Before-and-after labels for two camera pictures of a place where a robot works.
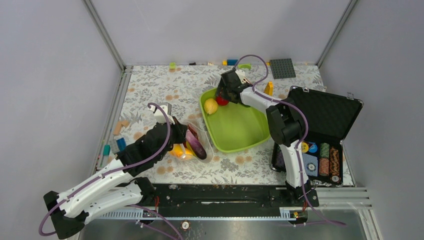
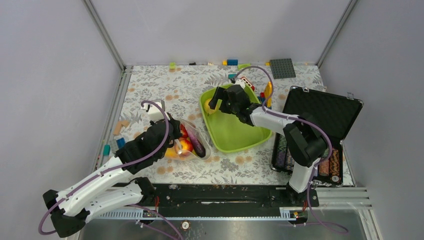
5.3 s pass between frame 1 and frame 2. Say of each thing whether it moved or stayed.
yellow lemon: stayed
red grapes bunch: moved
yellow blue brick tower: stayed
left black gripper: stayed
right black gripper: moved
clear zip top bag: stayed
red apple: moved
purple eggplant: stayed
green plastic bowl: stayed
